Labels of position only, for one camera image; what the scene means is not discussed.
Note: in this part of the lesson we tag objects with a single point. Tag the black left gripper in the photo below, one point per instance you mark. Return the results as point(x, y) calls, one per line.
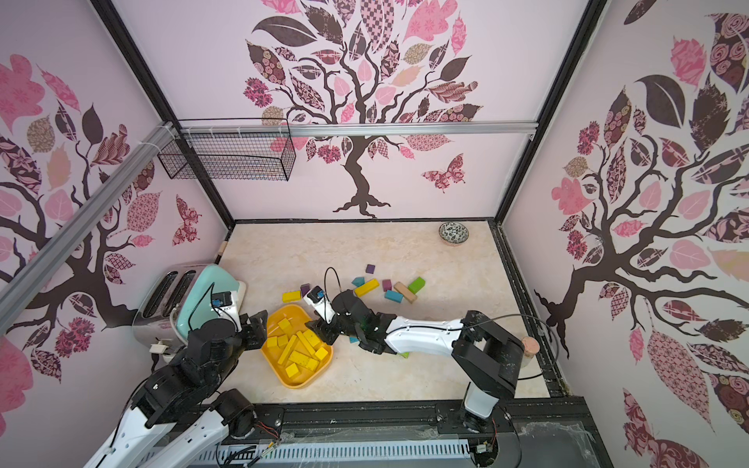
point(257, 330)

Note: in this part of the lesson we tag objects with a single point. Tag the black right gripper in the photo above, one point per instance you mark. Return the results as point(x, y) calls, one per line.
point(331, 325)

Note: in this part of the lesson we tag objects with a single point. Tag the yellow rectangular block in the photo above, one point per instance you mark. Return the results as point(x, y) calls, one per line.
point(312, 339)

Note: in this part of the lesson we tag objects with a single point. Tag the yellow cube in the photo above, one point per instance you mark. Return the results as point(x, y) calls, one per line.
point(321, 354)

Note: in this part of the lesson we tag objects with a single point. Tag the yellow medium block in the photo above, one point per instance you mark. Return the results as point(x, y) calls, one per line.
point(305, 343)

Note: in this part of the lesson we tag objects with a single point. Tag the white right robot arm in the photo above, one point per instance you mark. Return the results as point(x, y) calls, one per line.
point(489, 355)

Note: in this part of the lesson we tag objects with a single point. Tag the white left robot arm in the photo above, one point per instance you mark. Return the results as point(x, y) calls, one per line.
point(178, 389)

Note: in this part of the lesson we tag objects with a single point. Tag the long yellow block upper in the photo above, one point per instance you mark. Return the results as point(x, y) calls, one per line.
point(366, 288)

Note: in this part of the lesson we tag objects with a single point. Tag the teal small block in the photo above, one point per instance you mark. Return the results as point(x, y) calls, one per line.
point(393, 296)

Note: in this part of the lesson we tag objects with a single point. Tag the tan long block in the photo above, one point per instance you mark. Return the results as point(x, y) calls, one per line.
point(405, 292)

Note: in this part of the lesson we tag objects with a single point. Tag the mint green toaster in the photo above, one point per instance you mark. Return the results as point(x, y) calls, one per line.
point(183, 300)

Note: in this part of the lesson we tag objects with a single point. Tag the yellow flat block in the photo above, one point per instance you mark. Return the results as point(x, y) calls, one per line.
point(292, 296)

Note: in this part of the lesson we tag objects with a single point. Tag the yellow plastic tray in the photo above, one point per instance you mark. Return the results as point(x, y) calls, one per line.
point(277, 339)

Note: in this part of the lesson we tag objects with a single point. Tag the green block upper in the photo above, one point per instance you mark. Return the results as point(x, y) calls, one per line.
point(417, 285)

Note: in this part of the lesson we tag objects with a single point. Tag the patterned ceramic bowl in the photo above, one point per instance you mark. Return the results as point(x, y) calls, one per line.
point(453, 233)

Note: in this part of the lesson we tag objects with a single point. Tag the glass jar pink lid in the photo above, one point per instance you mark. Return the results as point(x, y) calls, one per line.
point(531, 347)

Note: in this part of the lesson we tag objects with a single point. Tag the white cable duct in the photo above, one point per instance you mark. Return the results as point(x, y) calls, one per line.
point(434, 453)

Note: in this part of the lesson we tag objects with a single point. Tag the black wire basket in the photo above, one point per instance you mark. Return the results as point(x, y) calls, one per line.
point(231, 149)

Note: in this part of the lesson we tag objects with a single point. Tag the aluminium frame rail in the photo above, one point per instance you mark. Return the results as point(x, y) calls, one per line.
point(26, 285)

